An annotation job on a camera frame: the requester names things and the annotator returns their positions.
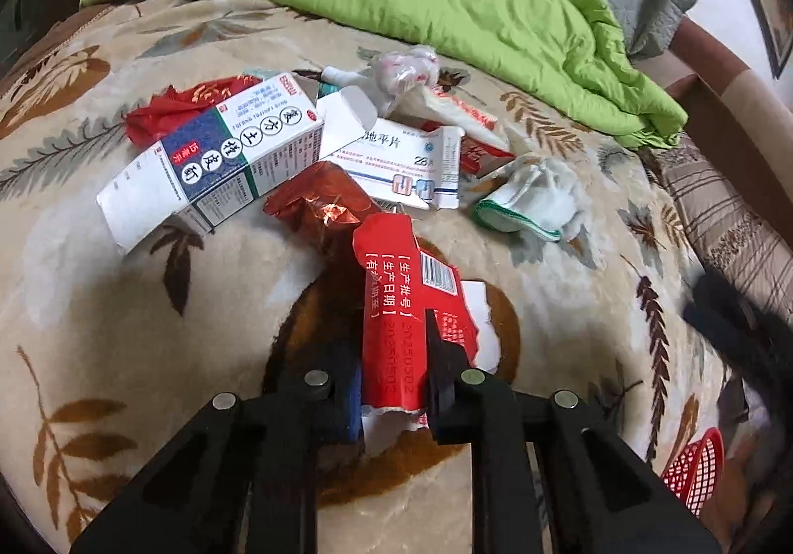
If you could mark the crumpled red foil wrapper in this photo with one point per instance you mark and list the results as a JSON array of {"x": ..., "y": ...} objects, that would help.
[{"x": 310, "y": 195}]

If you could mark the red plastic bag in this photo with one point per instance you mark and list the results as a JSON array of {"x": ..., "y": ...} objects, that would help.
[{"x": 155, "y": 117}]

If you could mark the striped brown bedsheet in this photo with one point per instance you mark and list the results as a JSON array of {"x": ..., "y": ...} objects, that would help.
[{"x": 725, "y": 207}]

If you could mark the white glove with green cuff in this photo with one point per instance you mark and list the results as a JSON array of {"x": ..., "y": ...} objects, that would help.
[{"x": 533, "y": 191}]

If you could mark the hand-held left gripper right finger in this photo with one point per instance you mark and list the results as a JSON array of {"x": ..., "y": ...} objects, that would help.
[{"x": 438, "y": 368}]

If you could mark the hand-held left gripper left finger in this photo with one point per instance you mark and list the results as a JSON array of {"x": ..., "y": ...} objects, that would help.
[{"x": 350, "y": 405}]

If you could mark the brown bed frame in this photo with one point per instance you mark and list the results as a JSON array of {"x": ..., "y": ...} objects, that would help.
[{"x": 737, "y": 108}]

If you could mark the white tube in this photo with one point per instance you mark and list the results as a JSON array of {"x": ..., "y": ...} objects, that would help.
[{"x": 344, "y": 77}]

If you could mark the blue and white medicine box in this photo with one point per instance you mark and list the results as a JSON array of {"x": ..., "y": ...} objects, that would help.
[{"x": 210, "y": 157}]

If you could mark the crumpled clear plastic wrap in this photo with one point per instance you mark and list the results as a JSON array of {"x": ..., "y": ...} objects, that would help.
[{"x": 402, "y": 68}]

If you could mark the white packet with red edge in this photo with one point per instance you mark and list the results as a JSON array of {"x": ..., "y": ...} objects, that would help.
[{"x": 455, "y": 111}]

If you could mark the red plastic basket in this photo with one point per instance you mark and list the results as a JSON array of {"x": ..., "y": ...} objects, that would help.
[{"x": 697, "y": 470}]

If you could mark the torn red carton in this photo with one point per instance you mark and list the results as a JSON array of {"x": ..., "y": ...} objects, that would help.
[{"x": 396, "y": 306}]

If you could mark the white flat medicine box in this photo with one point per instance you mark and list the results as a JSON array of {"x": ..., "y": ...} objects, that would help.
[{"x": 396, "y": 157}]

